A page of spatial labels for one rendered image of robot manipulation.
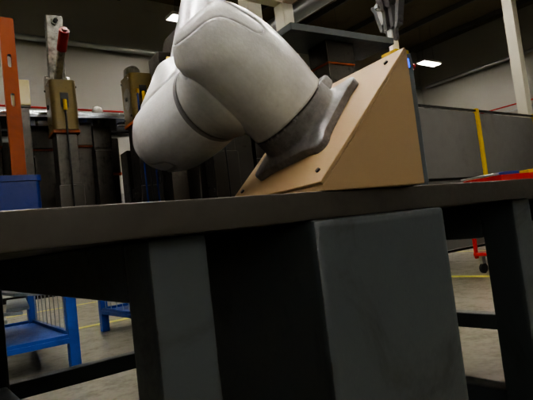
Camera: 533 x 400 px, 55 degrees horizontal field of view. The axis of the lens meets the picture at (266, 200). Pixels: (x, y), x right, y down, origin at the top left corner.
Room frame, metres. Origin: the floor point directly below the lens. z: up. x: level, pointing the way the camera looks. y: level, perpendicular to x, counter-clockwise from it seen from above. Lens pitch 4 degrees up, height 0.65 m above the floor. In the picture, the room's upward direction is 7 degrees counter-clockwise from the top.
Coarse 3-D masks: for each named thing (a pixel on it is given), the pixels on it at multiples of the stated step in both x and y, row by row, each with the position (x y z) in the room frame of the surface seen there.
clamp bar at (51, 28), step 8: (48, 16) 1.15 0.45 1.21; (56, 16) 1.16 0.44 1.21; (48, 24) 1.15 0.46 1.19; (56, 24) 1.15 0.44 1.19; (48, 32) 1.15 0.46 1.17; (56, 32) 1.16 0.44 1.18; (48, 40) 1.15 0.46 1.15; (56, 40) 1.16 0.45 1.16; (48, 48) 1.16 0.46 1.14; (48, 56) 1.16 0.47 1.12; (48, 64) 1.16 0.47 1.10; (64, 64) 1.18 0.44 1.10; (48, 72) 1.17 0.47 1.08; (64, 72) 1.18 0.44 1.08
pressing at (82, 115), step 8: (0, 112) 1.15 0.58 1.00; (32, 112) 1.18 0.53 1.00; (40, 112) 1.19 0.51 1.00; (80, 112) 1.25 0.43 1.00; (0, 120) 1.22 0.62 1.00; (32, 120) 1.25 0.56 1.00; (40, 120) 1.26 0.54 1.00; (80, 120) 1.31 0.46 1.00; (88, 120) 1.32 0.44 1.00; (96, 120) 1.33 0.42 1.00; (104, 120) 1.33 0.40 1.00; (112, 120) 1.34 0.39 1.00; (120, 120) 1.35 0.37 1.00; (112, 128) 1.43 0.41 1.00; (120, 128) 1.44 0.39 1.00; (112, 136) 1.51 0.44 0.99; (120, 136) 1.51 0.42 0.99; (128, 136) 1.52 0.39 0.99
